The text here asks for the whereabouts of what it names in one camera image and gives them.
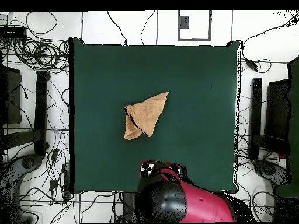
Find grey square floor frame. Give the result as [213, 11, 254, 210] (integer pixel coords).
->
[177, 10, 213, 42]

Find small grey box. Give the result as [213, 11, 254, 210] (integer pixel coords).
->
[179, 15, 189, 30]

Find black power adapter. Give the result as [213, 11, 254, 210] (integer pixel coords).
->
[244, 58, 259, 72]

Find grey chair base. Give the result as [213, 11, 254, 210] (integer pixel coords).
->
[0, 153, 44, 190]
[253, 159, 293, 190]

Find dark green table cloth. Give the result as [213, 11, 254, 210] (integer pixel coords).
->
[69, 37, 241, 194]

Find tan terry towel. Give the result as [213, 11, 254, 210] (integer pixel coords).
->
[123, 91, 169, 141]

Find black flat panel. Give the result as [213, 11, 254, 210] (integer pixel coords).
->
[265, 79, 291, 141]
[0, 66, 22, 125]

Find black electronics box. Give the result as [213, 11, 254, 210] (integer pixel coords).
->
[0, 26, 27, 40]

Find green cloth sheet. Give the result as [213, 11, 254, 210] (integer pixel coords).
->
[274, 54, 299, 198]

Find coiled black cable bundle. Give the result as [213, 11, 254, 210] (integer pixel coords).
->
[13, 38, 71, 71]

